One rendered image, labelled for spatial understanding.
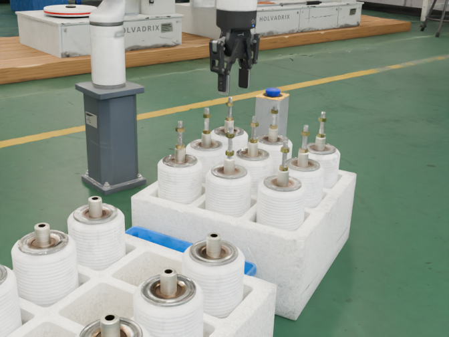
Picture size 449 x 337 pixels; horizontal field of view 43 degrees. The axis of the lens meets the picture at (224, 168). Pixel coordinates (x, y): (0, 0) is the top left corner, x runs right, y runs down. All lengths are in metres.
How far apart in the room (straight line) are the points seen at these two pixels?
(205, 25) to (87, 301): 3.16
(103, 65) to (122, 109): 0.13
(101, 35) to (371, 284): 0.94
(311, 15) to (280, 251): 3.45
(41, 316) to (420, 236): 1.01
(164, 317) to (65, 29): 2.57
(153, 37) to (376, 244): 2.33
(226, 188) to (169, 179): 0.13
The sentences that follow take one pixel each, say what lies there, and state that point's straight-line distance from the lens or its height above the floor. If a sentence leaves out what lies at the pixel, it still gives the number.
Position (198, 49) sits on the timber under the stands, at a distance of 3.61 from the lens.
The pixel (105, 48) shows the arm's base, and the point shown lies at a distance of 1.59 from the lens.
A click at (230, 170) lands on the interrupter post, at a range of 1.15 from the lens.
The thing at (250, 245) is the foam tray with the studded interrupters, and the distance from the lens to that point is 1.11.
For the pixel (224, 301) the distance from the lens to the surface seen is 0.86.
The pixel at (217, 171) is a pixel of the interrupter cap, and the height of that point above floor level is 0.25.
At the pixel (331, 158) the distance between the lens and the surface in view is 1.30.
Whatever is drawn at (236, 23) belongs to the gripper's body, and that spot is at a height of 0.56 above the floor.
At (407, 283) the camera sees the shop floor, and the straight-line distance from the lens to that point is 1.34.
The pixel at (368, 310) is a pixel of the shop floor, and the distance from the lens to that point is 1.23.
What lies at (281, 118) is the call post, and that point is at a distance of 1.52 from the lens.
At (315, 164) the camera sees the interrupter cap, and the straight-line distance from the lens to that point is 1.22.
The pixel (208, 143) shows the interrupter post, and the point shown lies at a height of 0.26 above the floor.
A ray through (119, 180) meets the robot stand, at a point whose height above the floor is 0.03.
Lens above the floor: 0.69
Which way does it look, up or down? 22 degrees down
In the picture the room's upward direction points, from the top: 2 degrees clockwise
